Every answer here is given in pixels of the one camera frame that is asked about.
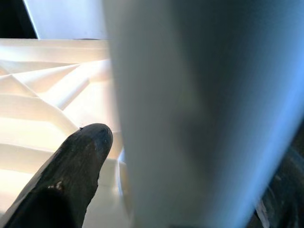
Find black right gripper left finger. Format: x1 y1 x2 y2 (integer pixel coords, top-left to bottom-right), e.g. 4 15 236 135
0 123 114 228

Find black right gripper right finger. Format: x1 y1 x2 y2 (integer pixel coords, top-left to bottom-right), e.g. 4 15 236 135
244 133 304 228

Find white plastic table top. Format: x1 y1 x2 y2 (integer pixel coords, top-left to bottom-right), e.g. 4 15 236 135
0 38 133 228

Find white plastic table leg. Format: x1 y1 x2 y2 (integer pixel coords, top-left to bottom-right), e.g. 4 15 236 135
104 0 304 228

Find black door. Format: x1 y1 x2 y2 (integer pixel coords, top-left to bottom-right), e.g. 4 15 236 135
0 0 38 40

